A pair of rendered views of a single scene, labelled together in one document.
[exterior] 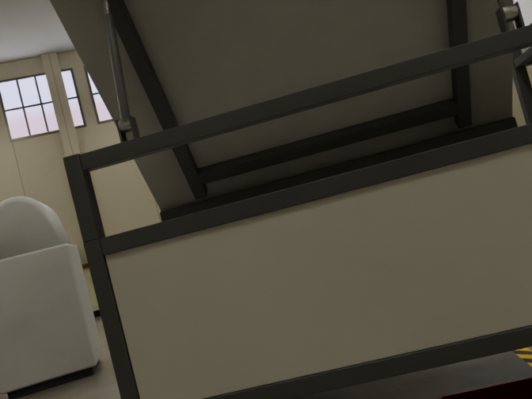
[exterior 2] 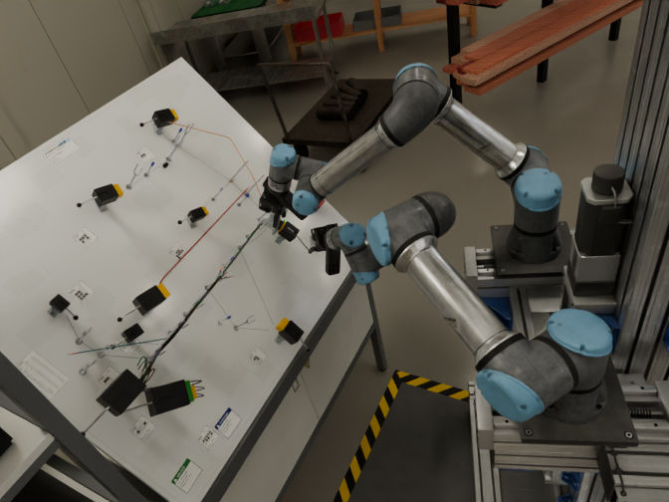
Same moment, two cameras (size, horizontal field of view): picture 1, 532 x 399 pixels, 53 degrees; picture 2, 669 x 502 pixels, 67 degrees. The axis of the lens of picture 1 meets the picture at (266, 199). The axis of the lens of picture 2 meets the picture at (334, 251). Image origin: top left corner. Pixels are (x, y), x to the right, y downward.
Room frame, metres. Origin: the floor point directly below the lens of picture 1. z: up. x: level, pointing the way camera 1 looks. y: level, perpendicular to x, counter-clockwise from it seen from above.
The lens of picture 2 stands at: (2.50, -1.12, 2.20)
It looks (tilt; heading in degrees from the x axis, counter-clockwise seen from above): 39 degrees down; 120
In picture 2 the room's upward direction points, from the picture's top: 14 degrees counter-clockwise
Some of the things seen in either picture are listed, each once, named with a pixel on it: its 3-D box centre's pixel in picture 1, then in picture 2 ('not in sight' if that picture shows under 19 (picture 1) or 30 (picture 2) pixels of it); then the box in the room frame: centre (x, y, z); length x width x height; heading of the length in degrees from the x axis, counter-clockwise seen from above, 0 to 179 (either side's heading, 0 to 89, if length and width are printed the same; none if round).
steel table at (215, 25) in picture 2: not in sight; (251, 53); (-0.72, 3.77, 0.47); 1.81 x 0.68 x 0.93; 13
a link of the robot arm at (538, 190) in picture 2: not in sight; (537, 198); (2.46, 0.08, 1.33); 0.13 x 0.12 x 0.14; 104
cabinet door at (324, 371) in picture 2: not in sight; (338, 338); (1.75, 0.04, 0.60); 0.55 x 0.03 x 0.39; 83
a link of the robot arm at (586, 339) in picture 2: not in sight; (573, 348); (2.57, -0.41, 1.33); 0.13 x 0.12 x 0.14; 49
